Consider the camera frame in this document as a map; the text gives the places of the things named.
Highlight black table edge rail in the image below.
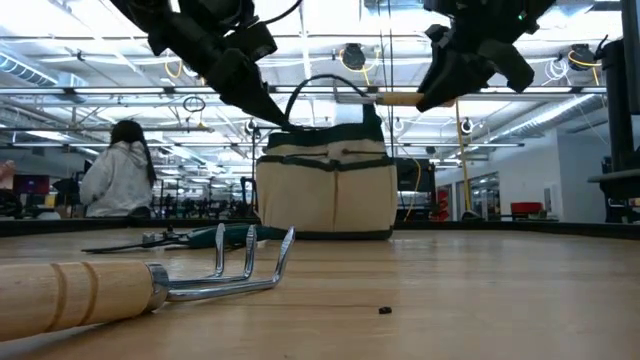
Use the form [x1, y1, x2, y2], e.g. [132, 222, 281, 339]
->
[0, 217, 640, 240]

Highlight yellow vertical pole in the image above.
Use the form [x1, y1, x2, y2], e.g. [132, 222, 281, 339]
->
[452, 99, 484, 221]

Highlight person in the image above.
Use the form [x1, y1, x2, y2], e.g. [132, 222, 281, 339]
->
[79, 119, 158, 220]

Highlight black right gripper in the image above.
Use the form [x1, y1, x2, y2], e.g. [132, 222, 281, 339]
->
[416, 0, 556, 114]

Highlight ceiling reel with yellow cable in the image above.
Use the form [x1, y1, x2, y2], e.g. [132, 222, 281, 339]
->
[338, 42, 381, 87]
[567, 43, 601, 86]

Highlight dark monitor screen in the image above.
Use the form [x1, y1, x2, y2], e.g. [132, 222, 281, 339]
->
[12, 174, 51, 196]

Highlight beige green-trimmed gardening bag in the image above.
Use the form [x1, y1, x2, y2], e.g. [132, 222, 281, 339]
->
[254, 73, 400, 242]

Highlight wooden handled three-prong cultivator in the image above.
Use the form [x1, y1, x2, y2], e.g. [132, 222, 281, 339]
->
[0, 225, 296, 344]

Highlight green handled pruning shears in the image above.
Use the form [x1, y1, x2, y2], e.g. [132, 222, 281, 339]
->
[81, 223, 277, 255]

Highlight black hanging cable loop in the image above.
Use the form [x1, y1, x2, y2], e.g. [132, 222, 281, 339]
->
[182, 95, 207, 114]

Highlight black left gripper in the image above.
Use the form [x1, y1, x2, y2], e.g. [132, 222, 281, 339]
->
[172, 0, 291, 129]

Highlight red bin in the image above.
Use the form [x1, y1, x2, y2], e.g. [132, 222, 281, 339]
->
[509, 201, 544, 216]

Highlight wooden handled metal trowel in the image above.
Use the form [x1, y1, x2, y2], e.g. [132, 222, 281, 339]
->
[333, 90, 457, 109]

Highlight white cable coil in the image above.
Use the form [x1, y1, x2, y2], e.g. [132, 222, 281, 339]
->
[543, 57, 569, 81]

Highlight yellow hanging cable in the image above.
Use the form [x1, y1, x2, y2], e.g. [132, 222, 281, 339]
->
[403, 159, 424, 221]

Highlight black cabinet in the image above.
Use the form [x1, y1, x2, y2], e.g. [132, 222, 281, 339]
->
[394, 157, 437, 221]

